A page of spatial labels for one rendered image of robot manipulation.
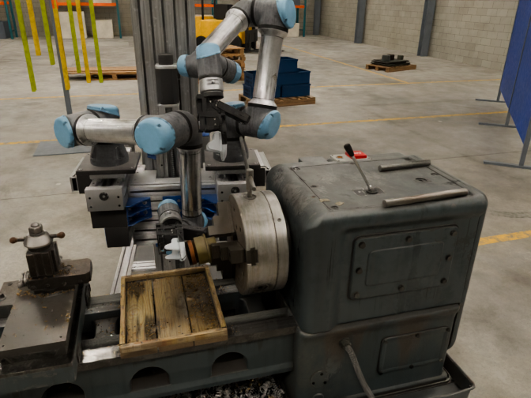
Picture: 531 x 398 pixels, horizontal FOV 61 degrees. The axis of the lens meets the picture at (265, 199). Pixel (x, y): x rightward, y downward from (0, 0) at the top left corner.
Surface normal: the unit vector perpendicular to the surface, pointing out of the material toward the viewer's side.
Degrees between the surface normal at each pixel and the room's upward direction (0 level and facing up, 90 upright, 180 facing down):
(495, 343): 0
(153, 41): 90
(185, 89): 90
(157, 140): 89
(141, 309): 0
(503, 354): 0
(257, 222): 40
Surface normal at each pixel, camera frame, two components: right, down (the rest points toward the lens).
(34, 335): 0.01, -0.91
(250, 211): 0.13, -0.65
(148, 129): -0.37, 0.37
